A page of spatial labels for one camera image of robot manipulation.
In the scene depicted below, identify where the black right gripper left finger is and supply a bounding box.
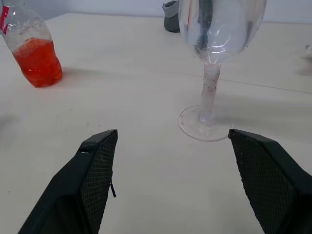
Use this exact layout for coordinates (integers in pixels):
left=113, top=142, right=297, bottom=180
left=18, top=129, right=119, bottom=234

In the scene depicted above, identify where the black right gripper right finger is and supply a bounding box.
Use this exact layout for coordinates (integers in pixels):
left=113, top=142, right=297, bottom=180
left=228, top=129, right=312, bottom=234

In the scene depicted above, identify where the small red liquid bottle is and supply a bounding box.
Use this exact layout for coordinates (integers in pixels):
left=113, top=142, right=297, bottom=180
left=0, top=0, right=63, bottom=88

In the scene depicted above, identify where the clear wine glass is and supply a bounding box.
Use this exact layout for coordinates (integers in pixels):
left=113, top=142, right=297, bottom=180
left=178, top=0, right=268, bottom=142

